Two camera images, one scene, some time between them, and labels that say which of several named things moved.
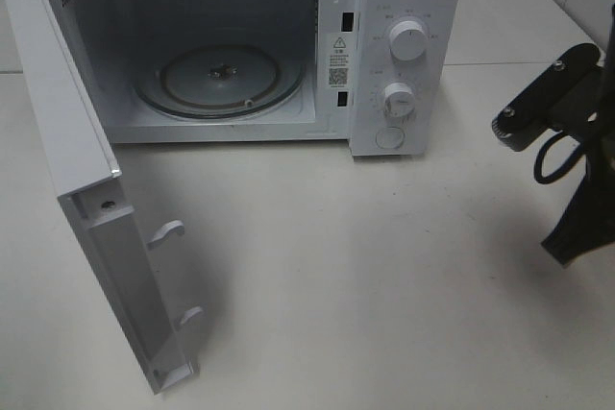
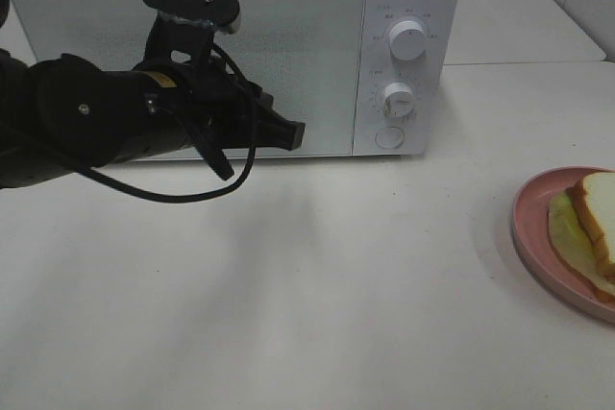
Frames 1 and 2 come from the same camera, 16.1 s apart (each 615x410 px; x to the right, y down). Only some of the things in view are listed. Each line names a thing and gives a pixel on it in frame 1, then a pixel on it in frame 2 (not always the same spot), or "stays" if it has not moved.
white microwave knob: (399, 99) stays
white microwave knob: (407, 40) stays
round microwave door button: (389, 137) stays
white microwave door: (84, 171) to (303, 36)
